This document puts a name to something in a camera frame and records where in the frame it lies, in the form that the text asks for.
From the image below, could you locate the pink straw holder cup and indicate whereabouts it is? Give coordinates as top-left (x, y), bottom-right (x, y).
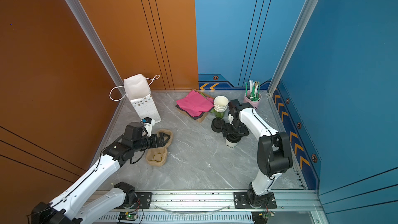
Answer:
top-left (244, 92), bottom-right (261, 110)

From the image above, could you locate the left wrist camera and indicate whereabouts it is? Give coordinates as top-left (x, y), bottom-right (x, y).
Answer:
top-left (142, 117), bottom-right (155, 137)

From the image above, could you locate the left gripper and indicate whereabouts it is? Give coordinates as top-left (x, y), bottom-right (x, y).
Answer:
top-left (134, 132), bottom-right (171, 154)

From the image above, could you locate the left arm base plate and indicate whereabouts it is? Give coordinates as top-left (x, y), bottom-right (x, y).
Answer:
top-left (116, 192), bottom-right (152, 210)

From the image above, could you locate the beige pulp cup carrier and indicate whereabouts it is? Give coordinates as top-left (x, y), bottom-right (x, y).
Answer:
top-left (146, 129), bottom-right (174, 167)

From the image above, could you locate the white takeout coffee cup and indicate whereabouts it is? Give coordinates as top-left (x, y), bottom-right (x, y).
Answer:
top-left (226, 139), bottom-right (239, 148)

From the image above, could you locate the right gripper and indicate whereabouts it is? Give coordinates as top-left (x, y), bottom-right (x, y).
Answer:
top-left (221, 120), bottom-right (248, 137)

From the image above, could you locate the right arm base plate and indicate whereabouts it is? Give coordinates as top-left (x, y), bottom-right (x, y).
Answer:
top-left (233, 191), bottom-right (277, 209)

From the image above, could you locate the aluminium front rail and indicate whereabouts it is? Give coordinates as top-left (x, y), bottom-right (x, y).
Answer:
top-left (86, 190), bottom-right (328, 224)

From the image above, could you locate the green circuit board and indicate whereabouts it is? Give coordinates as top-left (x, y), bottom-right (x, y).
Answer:
top-left (118, 212), bottom-right (138, 222)

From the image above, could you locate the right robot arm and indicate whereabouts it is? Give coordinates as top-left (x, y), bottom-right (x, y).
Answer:
top-left (221, 100), bottom-right (293, 208)

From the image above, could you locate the bundle of wrapped straws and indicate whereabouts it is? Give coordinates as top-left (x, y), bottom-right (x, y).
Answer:
top-left (245, 80), bottom-right (261, 101)

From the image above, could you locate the stack of paper cups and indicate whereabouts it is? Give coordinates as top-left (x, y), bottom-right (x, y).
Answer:
top-left (214, 96), bottom-right (229, 118)

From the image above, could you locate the stack of black lids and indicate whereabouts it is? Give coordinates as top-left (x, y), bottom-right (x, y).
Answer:
top-left (211, 117), bottom-right (226, 133)

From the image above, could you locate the pink napkin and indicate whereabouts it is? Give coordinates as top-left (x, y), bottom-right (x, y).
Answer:
top-left (176, 90), bottom-right (214, 117)

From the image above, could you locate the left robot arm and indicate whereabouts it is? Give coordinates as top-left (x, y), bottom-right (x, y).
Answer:
top-left (27, 118), bottom-right (174, 224)

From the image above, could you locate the white paper gift bag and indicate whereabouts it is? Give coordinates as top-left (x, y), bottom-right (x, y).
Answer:
top-left (109, 74), bottom-right (161, 123)

